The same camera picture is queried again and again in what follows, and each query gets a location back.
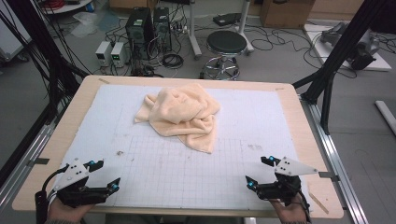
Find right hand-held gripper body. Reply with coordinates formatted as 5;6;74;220
256;156;318;207

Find large black computer tower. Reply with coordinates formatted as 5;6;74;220
125;7;154;60

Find small black computer tower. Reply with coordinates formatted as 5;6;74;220
152;7;173;52

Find person's right hand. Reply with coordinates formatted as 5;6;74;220
269;194;309;224

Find black metal frame post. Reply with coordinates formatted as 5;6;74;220
0;0;90;125
292;0;396;135

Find aluminium table rail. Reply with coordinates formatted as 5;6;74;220
299;94;370;224
0;102;68;216

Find white tube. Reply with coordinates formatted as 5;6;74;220
374;99;396;136

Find white grid mat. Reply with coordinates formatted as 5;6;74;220
55;83;313;212

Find thin wooden stick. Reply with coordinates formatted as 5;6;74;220
307;190;331;216

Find coil of black cable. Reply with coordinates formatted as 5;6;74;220
161;53;185;70

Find white platform board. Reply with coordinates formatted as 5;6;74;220
303;22;393;72

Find white round table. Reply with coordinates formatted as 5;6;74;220
39;0;94;15

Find person's left hand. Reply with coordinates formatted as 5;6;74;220
46;197;94;224

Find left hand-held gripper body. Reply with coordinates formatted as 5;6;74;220
50;158;110;209

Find black round stool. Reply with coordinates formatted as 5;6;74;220
200;30;248;81

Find white metal stand leg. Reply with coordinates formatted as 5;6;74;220
188;0;204;61
234;0;255;57

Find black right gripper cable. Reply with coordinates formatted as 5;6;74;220
290;186;312;223

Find cardboard box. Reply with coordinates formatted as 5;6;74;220
260;0;317;30

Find grey metal bracket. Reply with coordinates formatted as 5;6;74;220
318;171;341;183
26;157;50;167

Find beige towel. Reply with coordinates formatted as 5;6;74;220
134;82;222;155

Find clear plastic sheet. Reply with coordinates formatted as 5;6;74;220
69;11;121;39

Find black flat case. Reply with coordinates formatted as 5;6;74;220
212;12;244;27

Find white power supply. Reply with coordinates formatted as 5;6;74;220
94;40;113;67
110;41;130;68

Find grey machine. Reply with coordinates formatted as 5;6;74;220
320;21;381;71

